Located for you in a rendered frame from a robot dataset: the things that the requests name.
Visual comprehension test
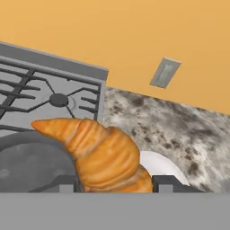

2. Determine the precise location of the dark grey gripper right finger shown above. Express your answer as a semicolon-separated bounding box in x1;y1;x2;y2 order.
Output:
151;174;206;194

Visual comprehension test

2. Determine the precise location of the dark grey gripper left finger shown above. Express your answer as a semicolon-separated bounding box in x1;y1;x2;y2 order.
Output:
27;174;84;194

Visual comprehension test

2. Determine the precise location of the golden brown croissant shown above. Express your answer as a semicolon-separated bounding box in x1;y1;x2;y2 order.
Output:
31;117;155;194

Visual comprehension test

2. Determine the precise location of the dark grey pan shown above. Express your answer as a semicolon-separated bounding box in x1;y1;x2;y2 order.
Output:
0;129;83;194

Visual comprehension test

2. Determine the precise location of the grey stove hob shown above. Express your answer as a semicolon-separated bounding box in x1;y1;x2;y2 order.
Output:
0;40;110;139

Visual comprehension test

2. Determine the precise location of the white plate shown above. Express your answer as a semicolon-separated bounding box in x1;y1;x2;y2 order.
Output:
138;150;190;187

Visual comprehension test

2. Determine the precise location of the grey wall switch plate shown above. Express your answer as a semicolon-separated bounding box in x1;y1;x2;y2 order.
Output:
149;57;182;90

